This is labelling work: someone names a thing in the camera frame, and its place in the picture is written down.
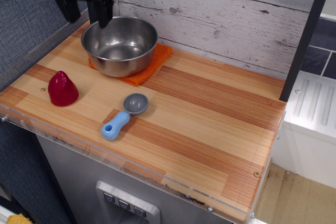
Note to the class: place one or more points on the red strawberry-shaped toy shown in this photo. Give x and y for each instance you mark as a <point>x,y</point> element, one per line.
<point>62,91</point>

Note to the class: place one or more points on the blue grey toy scoop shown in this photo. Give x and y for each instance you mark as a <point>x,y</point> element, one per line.
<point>134,104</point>

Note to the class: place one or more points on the white toy sink unit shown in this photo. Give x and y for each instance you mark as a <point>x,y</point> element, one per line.
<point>306,138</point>

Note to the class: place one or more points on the orange folded cloth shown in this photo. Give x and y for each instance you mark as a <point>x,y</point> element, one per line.
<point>161,53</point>

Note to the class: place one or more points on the dark right frame post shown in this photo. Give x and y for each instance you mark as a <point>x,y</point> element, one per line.
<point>309,28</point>

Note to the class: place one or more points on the silver toy fridge dispenser panel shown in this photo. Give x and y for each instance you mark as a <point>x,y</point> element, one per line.
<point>119,206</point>

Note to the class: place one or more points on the clear acrylic edge guard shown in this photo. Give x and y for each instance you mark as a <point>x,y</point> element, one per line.
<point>77,165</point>

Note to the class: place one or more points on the yellow object bottom left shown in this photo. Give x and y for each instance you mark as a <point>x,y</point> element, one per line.
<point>18,219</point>

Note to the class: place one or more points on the stainless steel bowl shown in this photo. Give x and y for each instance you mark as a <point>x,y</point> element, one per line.
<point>123,48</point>

